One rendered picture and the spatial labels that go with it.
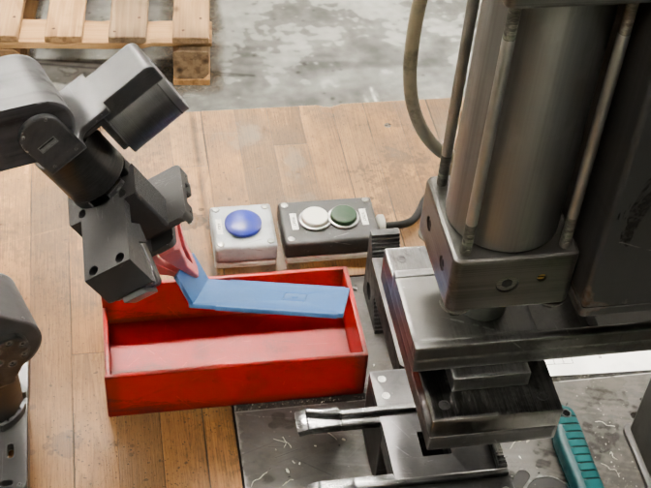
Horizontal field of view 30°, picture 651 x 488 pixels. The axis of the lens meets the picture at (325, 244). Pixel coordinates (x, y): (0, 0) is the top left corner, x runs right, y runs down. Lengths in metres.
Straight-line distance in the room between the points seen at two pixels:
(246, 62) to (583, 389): 2.00
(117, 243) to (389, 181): 0.52
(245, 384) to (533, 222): 0.44
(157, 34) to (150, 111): 2.00
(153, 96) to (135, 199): 0.09
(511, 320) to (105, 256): 0.32
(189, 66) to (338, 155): 1.57
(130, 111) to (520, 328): 0.36
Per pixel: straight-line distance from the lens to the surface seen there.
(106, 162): 1.02
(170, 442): 1.17
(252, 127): 1.50
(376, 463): 1.13
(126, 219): 1.00
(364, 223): 1.34
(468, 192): 0.81
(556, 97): 0.75
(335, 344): 1.25
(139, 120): 1.00
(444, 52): 3.21
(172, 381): 1.16
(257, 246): 1.30
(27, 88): 0.95
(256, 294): 1.13
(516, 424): 0.93
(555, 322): 0.94
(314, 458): 1.16
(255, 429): 1.18
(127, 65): 0.99
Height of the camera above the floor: 1.85
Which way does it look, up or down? 45 degrees down
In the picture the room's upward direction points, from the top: 5 degrees clockwise
